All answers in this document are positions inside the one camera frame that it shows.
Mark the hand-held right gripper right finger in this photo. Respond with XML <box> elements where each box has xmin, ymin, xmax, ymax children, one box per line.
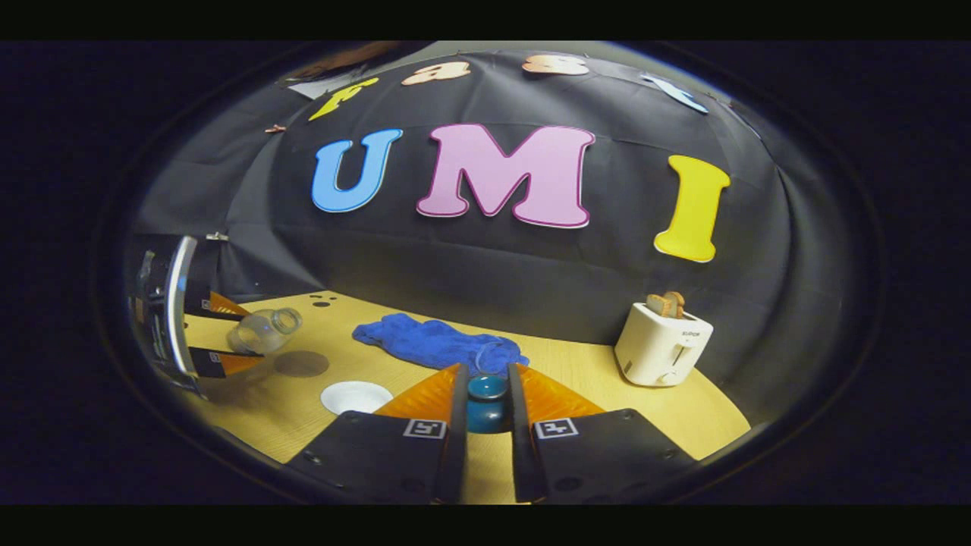
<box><xmin>507</xmin><ymin>362</ymin><xmax>700</xmax><ymax>505</ymax></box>

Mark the blue towel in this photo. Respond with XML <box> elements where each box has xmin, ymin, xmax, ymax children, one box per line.
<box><xmin>352</xmin><ymin>312</ymin><xmax>530</xmax><ymax>378</ymax></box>

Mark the brown round coaster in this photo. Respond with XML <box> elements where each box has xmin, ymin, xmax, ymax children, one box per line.
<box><xmin>273</xmin><ymin>350</ymin><xmax>331</xmax><ymax>378</ymax></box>

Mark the white toaster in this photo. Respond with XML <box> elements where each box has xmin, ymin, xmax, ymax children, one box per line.
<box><xmin>614</xmin><ymin>302</ymin><xmax>715</xmax><ymax>388</ymax></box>

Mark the clear plastic water bottle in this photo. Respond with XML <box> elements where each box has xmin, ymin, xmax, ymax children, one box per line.
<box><xmin>226</xmin><ymin>306</ymin><xmax>304</xmax><ymax>356</ymax></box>

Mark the black backdrop cloth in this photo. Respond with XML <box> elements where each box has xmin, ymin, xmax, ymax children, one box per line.
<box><xmin>125</xmin><ymin>49</ymin><xmax>858</xmax><ymax>414</ymax></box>

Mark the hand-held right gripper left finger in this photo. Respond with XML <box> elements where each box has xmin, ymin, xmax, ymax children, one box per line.
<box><xmin>284</xmin><ymin>363</ymin><xmax>470</xmax><ymax>506</ymax></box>

